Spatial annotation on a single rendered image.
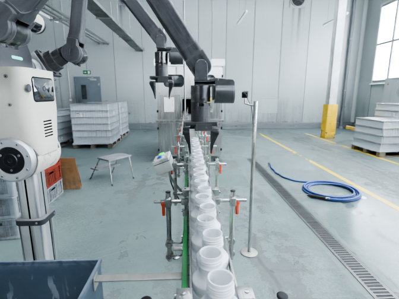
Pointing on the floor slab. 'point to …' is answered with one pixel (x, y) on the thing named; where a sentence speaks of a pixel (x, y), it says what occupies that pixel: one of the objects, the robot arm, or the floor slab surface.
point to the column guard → (329, 121)
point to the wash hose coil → (326, 195)
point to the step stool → (110, 163)
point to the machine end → (164, 130)
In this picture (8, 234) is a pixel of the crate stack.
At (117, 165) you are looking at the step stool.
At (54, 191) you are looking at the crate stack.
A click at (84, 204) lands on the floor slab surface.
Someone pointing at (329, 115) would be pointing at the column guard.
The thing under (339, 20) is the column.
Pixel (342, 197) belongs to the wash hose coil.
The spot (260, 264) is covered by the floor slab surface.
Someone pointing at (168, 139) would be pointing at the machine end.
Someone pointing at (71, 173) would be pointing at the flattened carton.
